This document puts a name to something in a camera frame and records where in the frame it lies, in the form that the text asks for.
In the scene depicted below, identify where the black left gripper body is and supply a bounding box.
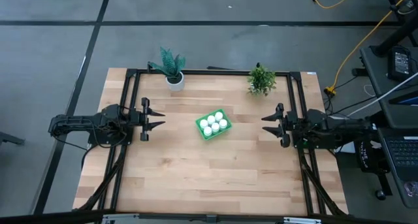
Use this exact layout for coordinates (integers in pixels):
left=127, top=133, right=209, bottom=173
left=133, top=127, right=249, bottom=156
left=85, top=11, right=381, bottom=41
left=131, top=97, right=151, bottom=142

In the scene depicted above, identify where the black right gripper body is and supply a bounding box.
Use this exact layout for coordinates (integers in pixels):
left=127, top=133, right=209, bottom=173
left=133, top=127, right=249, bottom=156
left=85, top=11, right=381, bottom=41
left=276, top=103, right=297, bottom=149

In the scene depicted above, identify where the green plastic basket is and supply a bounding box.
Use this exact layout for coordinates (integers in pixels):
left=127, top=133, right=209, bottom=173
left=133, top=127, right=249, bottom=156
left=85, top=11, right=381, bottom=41
left=195, top=108, right=233, bottom=142

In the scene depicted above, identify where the teal plant in white pot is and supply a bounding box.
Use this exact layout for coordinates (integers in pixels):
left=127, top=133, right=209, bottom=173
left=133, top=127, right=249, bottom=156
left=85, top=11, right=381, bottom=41
left=148, top=46, right=187, bottom=92

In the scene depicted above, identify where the small green leafy plant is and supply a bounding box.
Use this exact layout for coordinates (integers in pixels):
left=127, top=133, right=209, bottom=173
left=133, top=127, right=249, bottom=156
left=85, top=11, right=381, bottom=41
left=246, top=63, right=278, bottom=97

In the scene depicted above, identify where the black bag with white print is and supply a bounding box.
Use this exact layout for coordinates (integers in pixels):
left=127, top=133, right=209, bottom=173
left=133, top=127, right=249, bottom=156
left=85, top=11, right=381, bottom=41
left=353, top=140, right=391, bottom=174

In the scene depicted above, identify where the dark grey desk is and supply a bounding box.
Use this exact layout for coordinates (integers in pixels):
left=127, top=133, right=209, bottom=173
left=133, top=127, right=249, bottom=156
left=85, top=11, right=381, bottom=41
left=359, top=45, right=418, bottom=209

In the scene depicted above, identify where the black laptop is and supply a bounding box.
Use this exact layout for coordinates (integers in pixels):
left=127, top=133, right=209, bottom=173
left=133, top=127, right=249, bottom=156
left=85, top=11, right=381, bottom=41
left=376, top=126, right=418, bottom=209

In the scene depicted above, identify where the black overhead rig beam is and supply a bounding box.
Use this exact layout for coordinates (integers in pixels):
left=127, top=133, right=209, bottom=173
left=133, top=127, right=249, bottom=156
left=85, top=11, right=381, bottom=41
left=0, top=210, right=418, bottom=224

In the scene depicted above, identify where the black power adapter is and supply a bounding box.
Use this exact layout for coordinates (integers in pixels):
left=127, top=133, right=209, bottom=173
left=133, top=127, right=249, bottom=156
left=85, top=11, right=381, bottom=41
left=387, top=46, right=413, bottom=82

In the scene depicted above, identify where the grey stand leg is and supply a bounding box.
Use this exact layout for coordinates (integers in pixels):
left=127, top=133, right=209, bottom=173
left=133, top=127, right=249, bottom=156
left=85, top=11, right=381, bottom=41
left=0, top=131, right=26, bottom=146

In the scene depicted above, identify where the black desk leg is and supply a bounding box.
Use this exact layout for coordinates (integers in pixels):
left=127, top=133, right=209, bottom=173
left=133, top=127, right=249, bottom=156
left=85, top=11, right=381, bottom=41
left=371, top=0, right=418, bottom=57

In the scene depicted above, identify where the long yellow extension cable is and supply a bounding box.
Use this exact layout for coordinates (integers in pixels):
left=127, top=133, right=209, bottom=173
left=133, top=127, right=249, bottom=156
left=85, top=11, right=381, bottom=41
left=323, top=0, right=418, bottom=97

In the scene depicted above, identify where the black aluminium table frame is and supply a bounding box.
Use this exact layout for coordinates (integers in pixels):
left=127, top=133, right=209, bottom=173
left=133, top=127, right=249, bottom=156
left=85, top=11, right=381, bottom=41
left=76, top=68, right=349, bottom=218

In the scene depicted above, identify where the silver metal bracket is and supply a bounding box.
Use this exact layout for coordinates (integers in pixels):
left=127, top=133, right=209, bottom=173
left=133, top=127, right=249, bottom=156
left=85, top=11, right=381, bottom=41
left=101, top=213, right=140, bottom=224
left=283, top=216, right=323, bottom=224

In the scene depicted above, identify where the white cable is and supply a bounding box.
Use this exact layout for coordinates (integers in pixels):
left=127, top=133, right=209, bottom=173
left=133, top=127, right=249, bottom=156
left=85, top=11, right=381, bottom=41
left=345, top=71, right=418, bottom=118

